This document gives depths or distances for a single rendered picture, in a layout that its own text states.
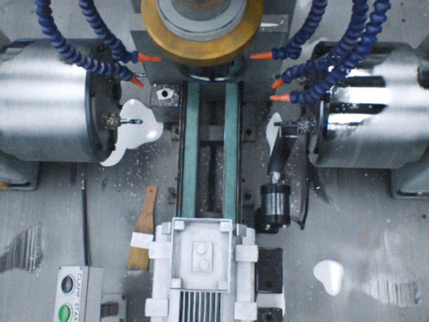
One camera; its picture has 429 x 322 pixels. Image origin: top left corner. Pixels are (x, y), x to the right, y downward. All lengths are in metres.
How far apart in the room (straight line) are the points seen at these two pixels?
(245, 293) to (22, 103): 0.53
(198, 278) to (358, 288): 0.47
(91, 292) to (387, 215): 0.70
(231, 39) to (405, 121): 0.36
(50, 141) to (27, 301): 0.45
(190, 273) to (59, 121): 0.36
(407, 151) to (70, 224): 0.78
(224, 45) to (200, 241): 0.34
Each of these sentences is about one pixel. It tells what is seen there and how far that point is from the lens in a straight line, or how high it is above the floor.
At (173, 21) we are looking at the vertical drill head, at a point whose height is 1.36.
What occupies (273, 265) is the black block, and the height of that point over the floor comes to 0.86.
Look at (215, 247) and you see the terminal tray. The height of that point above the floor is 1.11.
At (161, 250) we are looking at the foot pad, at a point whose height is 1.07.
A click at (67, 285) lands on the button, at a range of 0.93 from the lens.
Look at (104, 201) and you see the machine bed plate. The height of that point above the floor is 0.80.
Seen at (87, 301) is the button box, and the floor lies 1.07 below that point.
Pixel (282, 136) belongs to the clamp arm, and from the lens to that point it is 0.75.
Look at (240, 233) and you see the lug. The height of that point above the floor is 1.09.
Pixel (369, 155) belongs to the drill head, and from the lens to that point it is 0.94.
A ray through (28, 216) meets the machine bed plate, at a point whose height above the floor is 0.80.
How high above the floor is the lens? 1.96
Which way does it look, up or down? 75 degrees down
